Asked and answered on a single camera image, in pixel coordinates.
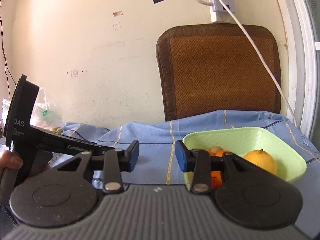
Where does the white power strip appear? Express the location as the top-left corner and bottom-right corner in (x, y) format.
(206, 0), (236, 23)

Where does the clear plastic fruit bag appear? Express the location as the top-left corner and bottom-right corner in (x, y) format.
(1, 87), (64, 133)

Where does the small orange tangerine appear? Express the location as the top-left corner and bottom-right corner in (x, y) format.
(210, 171), (222, 189)

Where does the small brown fruit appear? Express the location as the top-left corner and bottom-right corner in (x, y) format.
(209, 146), (223, 155)

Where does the brown woven chair back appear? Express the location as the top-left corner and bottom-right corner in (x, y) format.
(156, 23), (281, 121)

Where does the white window frame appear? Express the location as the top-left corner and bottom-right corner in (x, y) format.
(277, 0), (319, 141)

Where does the large yellow citrus fruit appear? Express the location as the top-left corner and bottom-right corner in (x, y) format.
(243, 149), (277, 175)

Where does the light green plastic basket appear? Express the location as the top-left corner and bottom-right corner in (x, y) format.
(183, 127), (306, 183)

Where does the person's left hand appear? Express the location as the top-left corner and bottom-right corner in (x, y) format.
(0, 149), (51, 188)

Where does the blue checked tablecloth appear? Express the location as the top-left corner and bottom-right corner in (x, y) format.
(61, 110), (319, 238)

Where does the white power cable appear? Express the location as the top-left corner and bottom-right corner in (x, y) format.
(208, 0), (297, 127)

